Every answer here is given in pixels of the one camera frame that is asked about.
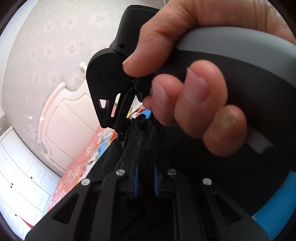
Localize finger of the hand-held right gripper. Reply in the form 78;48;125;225
91;88;142;149

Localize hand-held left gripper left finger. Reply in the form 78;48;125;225
25;148;139;241

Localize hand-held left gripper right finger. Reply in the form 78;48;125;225
154;162;270;241

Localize black pants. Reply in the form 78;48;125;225
90;117;208;241

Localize person's right hand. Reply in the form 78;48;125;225
121;0;296;156

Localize white wooden headboard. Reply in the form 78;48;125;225
38;62;102;172

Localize pink floral blanket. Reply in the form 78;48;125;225
46;127;121;216

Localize white wardrobe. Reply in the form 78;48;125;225
0;126;62;239

